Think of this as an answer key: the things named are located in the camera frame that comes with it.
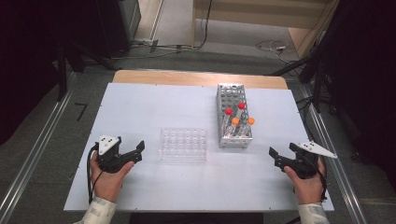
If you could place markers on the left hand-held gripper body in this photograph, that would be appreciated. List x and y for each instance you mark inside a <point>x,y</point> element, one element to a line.
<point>109,157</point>

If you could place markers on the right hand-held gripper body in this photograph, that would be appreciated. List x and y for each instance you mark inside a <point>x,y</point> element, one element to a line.
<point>306,165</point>

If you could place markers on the clear acrylic test tube rack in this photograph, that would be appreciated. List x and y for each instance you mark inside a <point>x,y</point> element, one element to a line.
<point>183,144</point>

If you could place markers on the orange capped test tube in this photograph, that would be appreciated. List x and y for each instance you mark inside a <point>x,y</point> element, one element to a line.
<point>251,120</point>
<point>235,120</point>

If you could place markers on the red capped test tube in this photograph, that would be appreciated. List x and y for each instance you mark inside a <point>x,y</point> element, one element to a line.
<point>229,111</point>
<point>241,105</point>

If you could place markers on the metal test tube rack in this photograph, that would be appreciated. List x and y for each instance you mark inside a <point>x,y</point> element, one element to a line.
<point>231,92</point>

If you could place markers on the person's right hand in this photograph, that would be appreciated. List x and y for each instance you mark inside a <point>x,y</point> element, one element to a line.
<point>308,189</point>

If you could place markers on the person's left hand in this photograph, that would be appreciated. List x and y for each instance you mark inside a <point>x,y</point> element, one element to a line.
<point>107,185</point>

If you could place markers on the black metal stand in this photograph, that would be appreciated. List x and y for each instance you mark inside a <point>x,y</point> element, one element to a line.
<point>316,81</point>
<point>63,71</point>

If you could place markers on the black curtain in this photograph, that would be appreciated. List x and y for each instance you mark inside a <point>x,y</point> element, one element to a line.
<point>28,62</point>
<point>367,77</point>

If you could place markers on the dark grey cabinet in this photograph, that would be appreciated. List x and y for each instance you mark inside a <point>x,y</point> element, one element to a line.
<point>124,21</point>

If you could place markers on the metal floor rail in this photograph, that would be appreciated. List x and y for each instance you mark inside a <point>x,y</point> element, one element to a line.
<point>339,174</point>
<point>37,149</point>

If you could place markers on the light wooden furniture frame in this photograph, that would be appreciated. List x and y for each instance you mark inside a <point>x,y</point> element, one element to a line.
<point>255,12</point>

